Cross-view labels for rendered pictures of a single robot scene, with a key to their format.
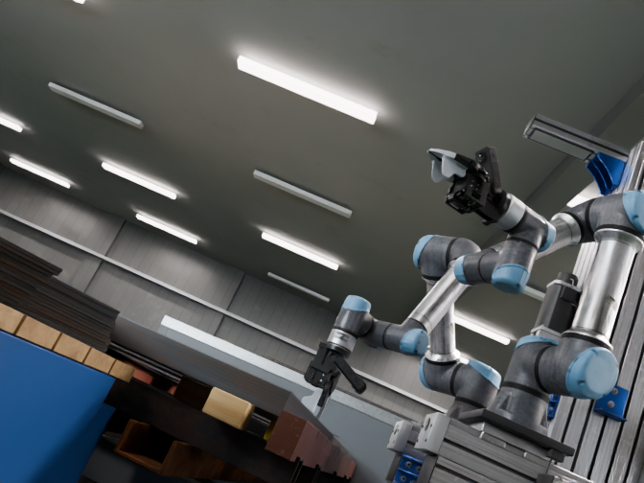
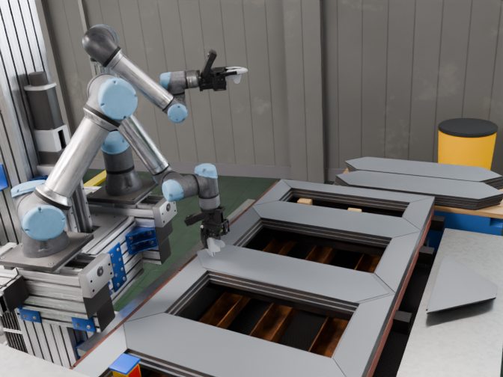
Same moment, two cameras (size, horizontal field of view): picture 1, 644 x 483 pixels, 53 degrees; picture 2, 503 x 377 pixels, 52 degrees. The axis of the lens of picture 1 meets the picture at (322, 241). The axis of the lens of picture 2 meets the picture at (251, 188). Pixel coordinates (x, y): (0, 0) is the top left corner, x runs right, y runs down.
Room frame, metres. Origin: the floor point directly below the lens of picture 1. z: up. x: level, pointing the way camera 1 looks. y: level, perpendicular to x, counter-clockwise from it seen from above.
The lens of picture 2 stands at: (3.34, 0.42, 1.84)
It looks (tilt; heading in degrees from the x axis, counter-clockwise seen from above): 23 degrees down; 195
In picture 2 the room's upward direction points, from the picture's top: 5 degrees counter-clockwise
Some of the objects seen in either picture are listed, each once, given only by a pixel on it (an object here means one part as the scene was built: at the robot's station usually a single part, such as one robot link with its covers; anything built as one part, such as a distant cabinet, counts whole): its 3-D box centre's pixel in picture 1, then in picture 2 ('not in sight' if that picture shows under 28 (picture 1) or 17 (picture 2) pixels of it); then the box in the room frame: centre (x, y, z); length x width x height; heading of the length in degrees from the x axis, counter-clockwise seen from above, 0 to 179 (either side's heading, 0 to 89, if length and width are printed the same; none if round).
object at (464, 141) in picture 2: not in sight; (463, 166); (-0.58, 1.06, 0.33); 0.41 x 0.41 x 0.65
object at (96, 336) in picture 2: not in sight; (200, 263); (1.52, -0.33, 0.66); 1.30 x 0.20 x 0.03; 166
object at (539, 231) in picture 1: (528, 229); (174, 81); (1.34, -0.42, 1.43); 0.11 x 0.08 x 0.09; 111
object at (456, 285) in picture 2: not in sight; (465, 286); (1.73, 0.72, 0.77); 0.45 x 0.20 x 0.04; 166
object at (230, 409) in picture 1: (229, 409); not in sight; (0.99, 0.02, 0.79); 0.06 x 0.05 x 0.04; 76
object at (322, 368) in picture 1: (327, 368); (213, 221); (1.77, -0.16, 1.01); 0.09 x 0.08 x 0.12; 76
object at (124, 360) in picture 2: not in sight; (125, 365); (2.38, -0.24, 0.88); 0.06 x 0.06 x 0.02; 76
